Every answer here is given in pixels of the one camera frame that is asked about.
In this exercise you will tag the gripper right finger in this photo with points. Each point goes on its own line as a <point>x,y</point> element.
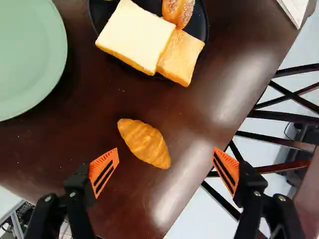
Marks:
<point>251,184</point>

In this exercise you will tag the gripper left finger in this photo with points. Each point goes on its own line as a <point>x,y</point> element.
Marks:
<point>79,184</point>

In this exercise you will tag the sugared doughnut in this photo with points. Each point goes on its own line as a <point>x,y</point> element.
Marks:
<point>178,11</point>

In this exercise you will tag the black plate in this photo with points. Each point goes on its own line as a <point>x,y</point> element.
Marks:
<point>199,22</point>

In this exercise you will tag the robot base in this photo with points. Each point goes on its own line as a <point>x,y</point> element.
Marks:
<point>23,214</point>

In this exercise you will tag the dark wooden chair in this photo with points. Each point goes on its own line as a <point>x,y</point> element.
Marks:
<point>281,115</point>

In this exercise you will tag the white bread slice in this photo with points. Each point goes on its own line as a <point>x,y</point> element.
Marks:
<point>135,37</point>

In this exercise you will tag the green plate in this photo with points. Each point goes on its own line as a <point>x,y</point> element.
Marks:
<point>27,57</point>

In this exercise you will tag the dark wooden table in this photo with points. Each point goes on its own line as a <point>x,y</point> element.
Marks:
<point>99,104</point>

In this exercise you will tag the toasted bread slice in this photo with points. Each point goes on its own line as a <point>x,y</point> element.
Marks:
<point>180,58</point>

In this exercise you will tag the croissant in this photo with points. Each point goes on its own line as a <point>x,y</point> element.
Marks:
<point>144,142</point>

